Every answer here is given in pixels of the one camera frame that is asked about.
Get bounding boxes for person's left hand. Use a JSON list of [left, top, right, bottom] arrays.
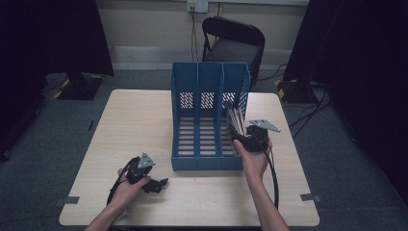
[[110, 167, 152, 210]]

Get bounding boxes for white wall socket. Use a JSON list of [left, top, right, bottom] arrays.
[[187, 0, 209, 14]]

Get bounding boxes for grey tape strip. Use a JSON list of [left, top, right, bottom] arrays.
[[299, 192, 322, 203], [54, 195, 81, 207]]

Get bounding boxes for left hand-held gripper cable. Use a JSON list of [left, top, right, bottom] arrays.
[[106, 157, 140, 206]]

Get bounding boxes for person's right hand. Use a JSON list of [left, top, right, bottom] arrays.
[[232, 139, 273, 185]]

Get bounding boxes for black floor cables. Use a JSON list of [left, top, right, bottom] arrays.
[[288, 84, 333, 140]]

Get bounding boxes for black stand base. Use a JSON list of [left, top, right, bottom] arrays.
[[57, 71, 104, 101], [274, 78, 322, 105]]

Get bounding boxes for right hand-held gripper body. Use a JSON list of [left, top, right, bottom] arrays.
[[237, 118, 282, 154]]

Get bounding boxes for hand-held gripper cable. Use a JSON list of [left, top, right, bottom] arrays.
[[106, 157, 140, 206], [263, 147, 280, 210]]

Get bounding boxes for blue file rack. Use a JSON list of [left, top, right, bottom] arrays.
[[170, 61, 251, 171]]

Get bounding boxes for black power cable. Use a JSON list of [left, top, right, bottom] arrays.
[[191, 11, 200, 63]]

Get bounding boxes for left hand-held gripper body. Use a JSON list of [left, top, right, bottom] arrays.
[[124, 151, 158, 186]]

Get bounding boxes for black folding chair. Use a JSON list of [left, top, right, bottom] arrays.
[[201, 15, 267, 89]]

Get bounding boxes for right hand-held gripper cable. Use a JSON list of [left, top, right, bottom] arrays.
[[263, 147, 280, 210]]

